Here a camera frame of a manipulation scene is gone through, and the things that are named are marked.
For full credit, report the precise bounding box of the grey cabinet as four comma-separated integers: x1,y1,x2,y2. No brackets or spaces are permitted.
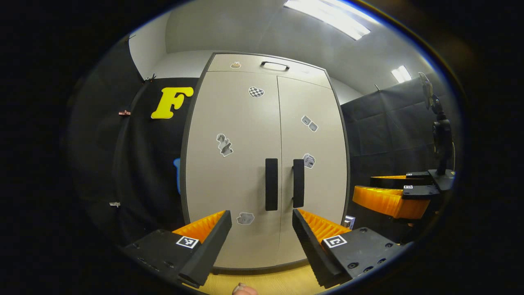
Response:
180,51,351,274

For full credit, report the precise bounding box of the black door handle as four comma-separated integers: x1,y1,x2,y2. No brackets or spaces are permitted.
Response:
292,159,305,209
265,158,279,211

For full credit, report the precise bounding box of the small ceiling light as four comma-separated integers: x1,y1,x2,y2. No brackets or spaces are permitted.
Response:
391,66,412,84

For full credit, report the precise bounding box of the black backdrop cloth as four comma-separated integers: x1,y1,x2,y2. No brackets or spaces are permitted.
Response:
113,77,200,246
339,78,451,242
68,36,145,230

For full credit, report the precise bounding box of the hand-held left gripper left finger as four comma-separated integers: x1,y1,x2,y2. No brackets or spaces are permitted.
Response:
123,210,233,288

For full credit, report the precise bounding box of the long ceiling light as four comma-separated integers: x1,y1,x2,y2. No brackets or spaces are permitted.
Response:
283,0,377,41

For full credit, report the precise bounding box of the grey cabinet drawer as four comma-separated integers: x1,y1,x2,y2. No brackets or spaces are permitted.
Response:
207,53,332,89

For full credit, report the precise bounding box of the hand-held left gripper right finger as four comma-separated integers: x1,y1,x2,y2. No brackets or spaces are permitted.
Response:
292,208,404,289

